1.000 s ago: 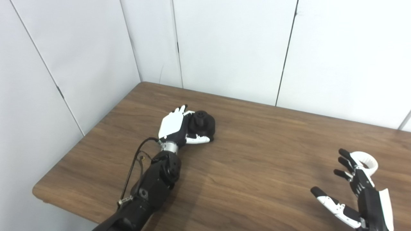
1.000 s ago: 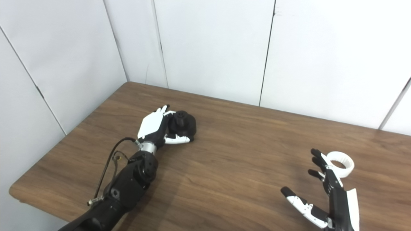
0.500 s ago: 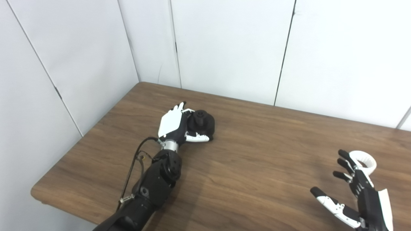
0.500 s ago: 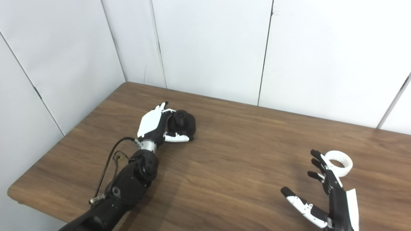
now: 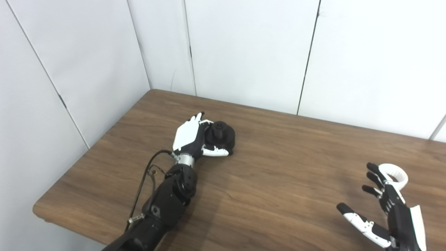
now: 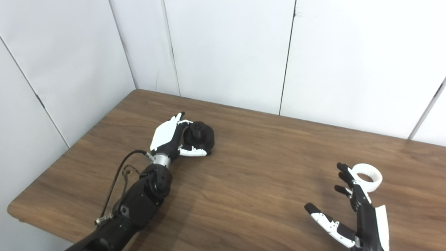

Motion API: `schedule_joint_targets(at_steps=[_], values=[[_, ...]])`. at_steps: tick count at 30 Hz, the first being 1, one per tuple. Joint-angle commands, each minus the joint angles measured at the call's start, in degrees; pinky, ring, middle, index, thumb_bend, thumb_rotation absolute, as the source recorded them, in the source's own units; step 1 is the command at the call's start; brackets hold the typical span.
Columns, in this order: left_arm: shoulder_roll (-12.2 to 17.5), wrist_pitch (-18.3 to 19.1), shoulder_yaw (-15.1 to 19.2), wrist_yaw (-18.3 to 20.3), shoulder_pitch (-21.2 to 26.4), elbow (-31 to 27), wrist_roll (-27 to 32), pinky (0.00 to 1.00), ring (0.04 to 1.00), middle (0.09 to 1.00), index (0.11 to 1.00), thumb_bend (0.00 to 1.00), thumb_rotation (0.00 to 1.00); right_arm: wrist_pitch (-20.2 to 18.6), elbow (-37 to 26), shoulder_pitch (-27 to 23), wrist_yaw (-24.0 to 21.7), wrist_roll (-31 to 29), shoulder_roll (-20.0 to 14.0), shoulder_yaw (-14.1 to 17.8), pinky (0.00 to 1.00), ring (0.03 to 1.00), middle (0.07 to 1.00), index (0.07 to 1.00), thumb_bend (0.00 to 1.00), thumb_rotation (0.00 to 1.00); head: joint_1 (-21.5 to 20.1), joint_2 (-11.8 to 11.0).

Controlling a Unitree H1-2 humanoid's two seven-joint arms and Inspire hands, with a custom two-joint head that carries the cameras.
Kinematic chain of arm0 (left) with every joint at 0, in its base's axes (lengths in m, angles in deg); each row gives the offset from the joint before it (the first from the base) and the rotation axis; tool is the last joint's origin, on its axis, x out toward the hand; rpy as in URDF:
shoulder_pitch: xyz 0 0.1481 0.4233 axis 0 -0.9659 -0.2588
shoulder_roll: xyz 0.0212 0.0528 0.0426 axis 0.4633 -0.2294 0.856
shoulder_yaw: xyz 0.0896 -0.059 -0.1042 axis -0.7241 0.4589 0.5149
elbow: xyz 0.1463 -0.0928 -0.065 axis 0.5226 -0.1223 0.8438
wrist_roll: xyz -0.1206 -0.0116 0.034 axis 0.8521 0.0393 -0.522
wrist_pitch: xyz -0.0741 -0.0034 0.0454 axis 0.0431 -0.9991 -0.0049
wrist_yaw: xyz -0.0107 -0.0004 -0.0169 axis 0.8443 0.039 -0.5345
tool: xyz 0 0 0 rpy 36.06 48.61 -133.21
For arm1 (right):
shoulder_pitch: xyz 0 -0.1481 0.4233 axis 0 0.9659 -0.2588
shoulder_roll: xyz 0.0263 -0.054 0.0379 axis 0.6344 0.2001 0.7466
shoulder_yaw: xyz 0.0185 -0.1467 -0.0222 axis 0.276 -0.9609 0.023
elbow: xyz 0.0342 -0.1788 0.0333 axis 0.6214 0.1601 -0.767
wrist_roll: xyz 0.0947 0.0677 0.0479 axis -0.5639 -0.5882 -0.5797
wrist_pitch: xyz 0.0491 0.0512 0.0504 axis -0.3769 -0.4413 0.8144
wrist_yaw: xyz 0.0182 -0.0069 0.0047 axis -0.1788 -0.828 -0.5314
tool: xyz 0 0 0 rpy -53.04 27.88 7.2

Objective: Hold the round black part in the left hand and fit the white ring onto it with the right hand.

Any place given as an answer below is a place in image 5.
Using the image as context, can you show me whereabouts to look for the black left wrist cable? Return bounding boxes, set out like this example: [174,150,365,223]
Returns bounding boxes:
[124,150,176,232]

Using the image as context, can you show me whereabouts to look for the round black part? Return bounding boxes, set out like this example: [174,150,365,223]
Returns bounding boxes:
[204,121,236,155]

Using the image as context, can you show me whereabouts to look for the white toothed ring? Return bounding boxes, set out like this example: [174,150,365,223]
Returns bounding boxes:
[378,163,409,191]

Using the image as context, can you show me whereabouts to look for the thin left arm wires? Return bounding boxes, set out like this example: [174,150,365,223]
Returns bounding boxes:
[146,166,165,196]

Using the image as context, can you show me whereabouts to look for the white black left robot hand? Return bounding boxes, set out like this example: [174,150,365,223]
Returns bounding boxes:
[172,112,230,161]

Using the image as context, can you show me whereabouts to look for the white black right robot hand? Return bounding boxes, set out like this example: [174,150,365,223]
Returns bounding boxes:
[337,162,427,251]

